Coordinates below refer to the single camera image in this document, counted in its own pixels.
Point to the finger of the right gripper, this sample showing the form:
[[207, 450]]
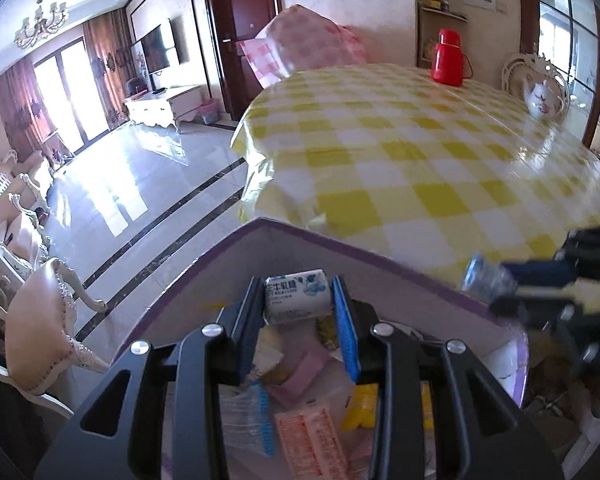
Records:
[[541, 273], [535, 312]]

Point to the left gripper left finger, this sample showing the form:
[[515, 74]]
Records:
[[117, 431]]

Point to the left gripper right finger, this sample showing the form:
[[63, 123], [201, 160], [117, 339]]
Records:
[[479, 431]]

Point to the yellow biscuit pack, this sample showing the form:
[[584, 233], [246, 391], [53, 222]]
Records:
[[361, 408]]

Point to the blue striped snack packet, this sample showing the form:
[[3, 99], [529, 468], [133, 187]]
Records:
[[246, 420]]

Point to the pink wafer cracker pack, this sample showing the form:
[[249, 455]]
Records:
[[311, 445]]

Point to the pink small snack packet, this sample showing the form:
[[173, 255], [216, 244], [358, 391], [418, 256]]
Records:
[[310, 366]]

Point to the green garlic snack packet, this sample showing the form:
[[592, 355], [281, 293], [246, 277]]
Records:
[[326, 332]]

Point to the blue white milk candy packet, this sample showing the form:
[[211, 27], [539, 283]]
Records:
[[297, 297]]

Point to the clear bag white rolls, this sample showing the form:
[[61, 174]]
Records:
[[268, 354]]

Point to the beige leather dining chair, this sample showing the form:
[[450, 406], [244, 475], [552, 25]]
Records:
[[39, 328]]

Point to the yellow checkered tablecloth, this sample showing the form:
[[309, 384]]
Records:
[[382, 157]]

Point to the white floral teapot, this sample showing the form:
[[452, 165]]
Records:
[[546, 99]]

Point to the cream ornate dining chair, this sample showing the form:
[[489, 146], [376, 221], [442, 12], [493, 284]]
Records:
[[521, 67]]

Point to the red thermos jug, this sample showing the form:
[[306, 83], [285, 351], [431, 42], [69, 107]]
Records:
[[450, 65]]

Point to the purple storage box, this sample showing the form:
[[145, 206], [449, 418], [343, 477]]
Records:
[[298, 363]]

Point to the white tv cabinet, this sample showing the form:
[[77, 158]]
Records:
[[164, 109]]

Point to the pink checkered covered chair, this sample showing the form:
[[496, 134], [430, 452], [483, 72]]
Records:
[[300, 39]]

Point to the crystal chandelier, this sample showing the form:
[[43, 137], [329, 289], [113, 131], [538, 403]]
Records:
[[42, 25]]

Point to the corner wall shelf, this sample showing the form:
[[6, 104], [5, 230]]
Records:
[[430, 21]]

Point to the wall television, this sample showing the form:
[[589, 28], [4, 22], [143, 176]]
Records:
[[156, 45]]

